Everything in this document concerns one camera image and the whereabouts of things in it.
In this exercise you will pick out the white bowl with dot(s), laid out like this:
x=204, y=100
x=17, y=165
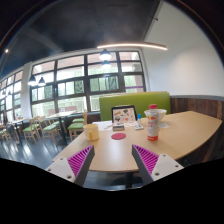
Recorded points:
x=161, y=113

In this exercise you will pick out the curved linear ceiling light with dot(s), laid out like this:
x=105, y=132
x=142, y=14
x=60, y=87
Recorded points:
x=133, y=45

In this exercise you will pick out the small blue-capped white bottle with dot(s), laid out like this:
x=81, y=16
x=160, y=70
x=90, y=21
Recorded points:
x=139, y=118

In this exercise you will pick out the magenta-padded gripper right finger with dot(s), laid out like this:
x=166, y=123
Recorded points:
x=156, y=166

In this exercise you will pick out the flat round red coaster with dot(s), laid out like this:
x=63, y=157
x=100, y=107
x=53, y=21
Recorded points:
x=118, y=136

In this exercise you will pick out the group of wooden green-seated chairs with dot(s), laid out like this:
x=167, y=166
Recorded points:
x=50, y=128

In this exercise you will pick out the wooden dining table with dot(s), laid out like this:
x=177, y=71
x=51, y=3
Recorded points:
x=61, y=114

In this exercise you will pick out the red-capped drink bottle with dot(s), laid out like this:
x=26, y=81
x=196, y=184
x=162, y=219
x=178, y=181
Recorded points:
x=153, y=125

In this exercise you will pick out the small dark box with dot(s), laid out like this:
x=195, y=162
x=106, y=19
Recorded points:
x=118, y=127

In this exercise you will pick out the green upholstered bench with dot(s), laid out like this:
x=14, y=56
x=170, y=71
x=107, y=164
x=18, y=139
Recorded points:
x=146, y=99

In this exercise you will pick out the clear plastic packet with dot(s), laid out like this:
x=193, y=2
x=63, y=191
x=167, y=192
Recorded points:
x=163, y=125

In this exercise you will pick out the white printed paper sheets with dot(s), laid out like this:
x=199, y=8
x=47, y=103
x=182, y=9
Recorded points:
x=101, y=125

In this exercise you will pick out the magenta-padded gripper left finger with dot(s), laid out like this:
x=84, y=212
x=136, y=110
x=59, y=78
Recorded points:
x=71, y=166

